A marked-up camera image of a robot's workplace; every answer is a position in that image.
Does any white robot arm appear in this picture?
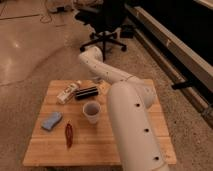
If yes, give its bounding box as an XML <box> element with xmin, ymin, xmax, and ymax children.
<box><xmin>78</xmin><ymin>46</ymin><xmax>170</xmax><ymax>171</ymax></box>

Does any white plastic bottle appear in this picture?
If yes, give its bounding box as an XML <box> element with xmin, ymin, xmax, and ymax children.
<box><xmin>57</xmin><ymin>80</ymin><xmax>82</xmax><ymax>104</ymax></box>

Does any blue sponge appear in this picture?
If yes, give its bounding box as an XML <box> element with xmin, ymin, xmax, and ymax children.
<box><xmin>41</xmin><ymin>112</ymin><xmax>62</xmax><ymax>131</ymax></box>

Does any wooden table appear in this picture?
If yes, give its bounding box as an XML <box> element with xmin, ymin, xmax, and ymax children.
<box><xmin>23</xmin><ymin>80</ymin><xmax>177</xmax><ymax>167</ymax></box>

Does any black office chair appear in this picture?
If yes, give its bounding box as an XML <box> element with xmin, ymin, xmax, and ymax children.
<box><xmin>75</xmin><ymin>0</ymin><xmax>127</xmax><ymax>53</ymax></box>

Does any red chili pepper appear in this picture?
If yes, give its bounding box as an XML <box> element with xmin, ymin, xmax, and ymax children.
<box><xmin>65</xmin><ymin>121</ymin><xmax>73</xmax><ymax>148</ymax></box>

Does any long grey wall rail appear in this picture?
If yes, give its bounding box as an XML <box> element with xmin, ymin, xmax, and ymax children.
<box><xmin>126</xmin><ymin>5</ymin><xmax>213</xmax><ymax>129</ymax></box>

